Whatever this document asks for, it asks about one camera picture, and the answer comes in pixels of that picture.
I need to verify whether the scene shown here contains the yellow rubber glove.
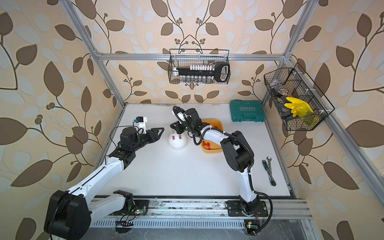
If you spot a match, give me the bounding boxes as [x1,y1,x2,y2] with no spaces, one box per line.
[284,97,314,118]

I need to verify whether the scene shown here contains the socket set rail black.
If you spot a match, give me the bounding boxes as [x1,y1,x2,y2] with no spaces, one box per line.
[172,63,231,83]

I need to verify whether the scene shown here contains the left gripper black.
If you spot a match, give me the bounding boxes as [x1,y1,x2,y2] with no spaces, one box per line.
[129,126,163,153]

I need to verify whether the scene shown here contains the black wire basket back wall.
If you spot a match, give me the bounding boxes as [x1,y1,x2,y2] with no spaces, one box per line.
[168,48,231,84]

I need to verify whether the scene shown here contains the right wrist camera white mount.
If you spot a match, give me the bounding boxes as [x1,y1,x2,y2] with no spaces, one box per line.
[175,109,186,121]

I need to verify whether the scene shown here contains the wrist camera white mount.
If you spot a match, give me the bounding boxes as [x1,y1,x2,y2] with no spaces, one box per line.
[133,117,148,134]
[175,109,186,121]

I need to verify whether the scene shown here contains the black pliers in basket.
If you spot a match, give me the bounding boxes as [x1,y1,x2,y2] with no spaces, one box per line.
[272,88,294,121]

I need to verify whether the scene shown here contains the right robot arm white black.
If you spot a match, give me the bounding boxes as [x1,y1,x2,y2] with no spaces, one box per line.
[170,106,273,217]

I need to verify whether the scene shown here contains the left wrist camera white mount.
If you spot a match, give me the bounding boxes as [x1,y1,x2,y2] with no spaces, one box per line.
[133,117,148,134]

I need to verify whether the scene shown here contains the green plastic tool case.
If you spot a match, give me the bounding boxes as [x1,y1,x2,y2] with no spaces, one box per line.
[230,100,266,123]

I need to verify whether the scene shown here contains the ratchet wrench green handle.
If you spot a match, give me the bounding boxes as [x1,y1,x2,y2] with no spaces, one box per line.
[262,157,277,187]

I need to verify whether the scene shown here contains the black wire basket wall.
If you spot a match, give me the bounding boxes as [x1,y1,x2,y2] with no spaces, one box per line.
[264,63,335,131]
[168,48,231,84]

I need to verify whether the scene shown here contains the yellow plastic tray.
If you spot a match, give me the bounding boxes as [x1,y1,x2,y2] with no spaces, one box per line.
[201,119,223,154]

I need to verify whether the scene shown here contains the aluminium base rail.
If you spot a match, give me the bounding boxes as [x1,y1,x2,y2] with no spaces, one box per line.
[91,198,313,229]

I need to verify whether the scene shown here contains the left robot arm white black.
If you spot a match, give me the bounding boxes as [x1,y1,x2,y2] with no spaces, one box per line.
[44,126,165,240]

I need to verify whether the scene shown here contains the black wire basket right wall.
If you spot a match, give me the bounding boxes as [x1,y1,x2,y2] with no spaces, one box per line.
[264,63,335,131]

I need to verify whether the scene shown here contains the white dome screw holder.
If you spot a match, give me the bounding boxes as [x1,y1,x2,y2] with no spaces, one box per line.
[169,130,187,151]

